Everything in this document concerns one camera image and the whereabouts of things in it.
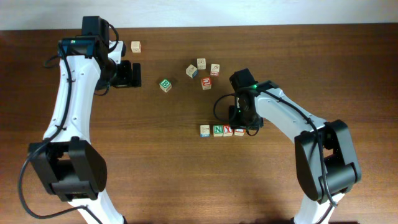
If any red letter E block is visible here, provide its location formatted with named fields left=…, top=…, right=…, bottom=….
left=234, top=129, right=246, bottom=136

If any red letter Y block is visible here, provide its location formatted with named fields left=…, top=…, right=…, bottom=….
left=223, top=125, right=234, bottom=137

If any green letter N block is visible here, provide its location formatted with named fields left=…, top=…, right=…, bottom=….
left=213, top=124, right=224, bottom=137

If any blue edged wooden block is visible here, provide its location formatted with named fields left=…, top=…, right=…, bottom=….
left=200, top=124, right=210, bottom=137

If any red letter P block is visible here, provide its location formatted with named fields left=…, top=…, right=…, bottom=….
left=201, top=77, right=212, bottom=90

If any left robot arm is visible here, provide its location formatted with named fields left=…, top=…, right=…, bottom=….
left=26, top=16, right=141, bottom=223

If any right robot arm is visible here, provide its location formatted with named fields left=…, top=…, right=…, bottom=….
left=228, top=68, right=362, bottom=223

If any far left plain wooden block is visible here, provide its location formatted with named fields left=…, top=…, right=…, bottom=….
left=131, top=41, right=142, bottom=53

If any green letter B block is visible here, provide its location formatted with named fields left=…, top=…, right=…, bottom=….
left=159, top=78, right=172, bottom=93

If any red sided picture block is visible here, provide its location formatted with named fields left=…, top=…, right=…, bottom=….
left=210, top=64, right=220, bottom=76

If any blue sided picture block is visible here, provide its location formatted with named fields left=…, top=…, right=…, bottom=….
left=186, top=65, right=198, bottom=78

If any plain picture wooden block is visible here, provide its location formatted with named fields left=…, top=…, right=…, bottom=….
left=197, top=58, right=206, bottom=70

